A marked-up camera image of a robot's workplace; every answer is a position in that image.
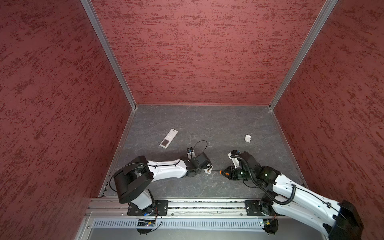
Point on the orange black screwdriver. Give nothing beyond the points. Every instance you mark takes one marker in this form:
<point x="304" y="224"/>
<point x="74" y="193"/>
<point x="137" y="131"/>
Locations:
<point x="223" y="172"/>

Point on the aluminium corner post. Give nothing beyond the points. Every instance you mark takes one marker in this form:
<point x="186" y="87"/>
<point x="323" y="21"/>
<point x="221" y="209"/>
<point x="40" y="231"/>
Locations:
<point x="97" y="26"/>
<point x="317" y="26"/>

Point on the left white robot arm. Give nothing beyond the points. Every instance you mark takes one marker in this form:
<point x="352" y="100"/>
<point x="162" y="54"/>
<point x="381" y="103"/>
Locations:
<point x="132" y="180"/>

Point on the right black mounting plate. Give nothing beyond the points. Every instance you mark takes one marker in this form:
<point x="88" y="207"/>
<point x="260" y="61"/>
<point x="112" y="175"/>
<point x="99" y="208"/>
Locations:
<point x="258" y="208"/>

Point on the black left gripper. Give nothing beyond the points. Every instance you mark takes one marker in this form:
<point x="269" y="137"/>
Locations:
<point x="199" y="171"/>

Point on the aluminium corner post right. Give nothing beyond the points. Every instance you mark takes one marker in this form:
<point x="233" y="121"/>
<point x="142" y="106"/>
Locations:
<point x="317" y="26"/>

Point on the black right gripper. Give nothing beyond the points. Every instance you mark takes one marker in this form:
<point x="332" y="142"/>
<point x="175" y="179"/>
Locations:
<point x="233" y="175"/>

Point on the white remote with batteries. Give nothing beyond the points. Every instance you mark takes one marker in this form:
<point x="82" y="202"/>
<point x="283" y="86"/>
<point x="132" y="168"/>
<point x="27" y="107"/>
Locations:
<point x="208" y="170"/>

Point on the perforated cable duct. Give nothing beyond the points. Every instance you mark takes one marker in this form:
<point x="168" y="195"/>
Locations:
<point x="193" y="224"/>

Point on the white battery cover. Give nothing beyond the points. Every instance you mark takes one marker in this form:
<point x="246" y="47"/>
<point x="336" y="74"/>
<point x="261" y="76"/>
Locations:
<point x="248" y="138"/>

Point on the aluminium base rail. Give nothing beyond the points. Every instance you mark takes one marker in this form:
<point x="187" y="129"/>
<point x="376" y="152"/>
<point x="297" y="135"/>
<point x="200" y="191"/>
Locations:
<point x="177" y="208"/>

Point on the black mounting plate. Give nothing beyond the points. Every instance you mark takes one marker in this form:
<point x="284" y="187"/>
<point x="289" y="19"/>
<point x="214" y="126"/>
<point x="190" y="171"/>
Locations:
<point x="258" y="208"/>
<point x="157" y="207"/>

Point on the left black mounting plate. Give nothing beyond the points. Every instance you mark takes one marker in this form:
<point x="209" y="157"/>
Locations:
<point x="157" y="207"/>

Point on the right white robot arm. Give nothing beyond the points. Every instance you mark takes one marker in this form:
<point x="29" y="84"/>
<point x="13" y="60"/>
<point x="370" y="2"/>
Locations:
<point x="282" y="196"/>

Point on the white remote with screen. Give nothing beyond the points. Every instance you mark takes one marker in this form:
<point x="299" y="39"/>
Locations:
<point x="168" y="138"/>

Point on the aluminium corner post left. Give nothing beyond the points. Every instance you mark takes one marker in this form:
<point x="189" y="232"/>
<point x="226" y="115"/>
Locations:
<point x="97" y="26"/>

